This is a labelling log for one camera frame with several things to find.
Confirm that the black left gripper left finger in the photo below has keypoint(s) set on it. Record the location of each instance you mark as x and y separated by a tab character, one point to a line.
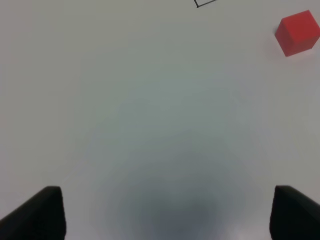
42	217

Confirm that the red block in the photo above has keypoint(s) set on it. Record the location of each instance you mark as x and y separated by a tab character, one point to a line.
297	33

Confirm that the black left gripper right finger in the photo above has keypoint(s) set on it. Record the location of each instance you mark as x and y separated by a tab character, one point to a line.
294	216

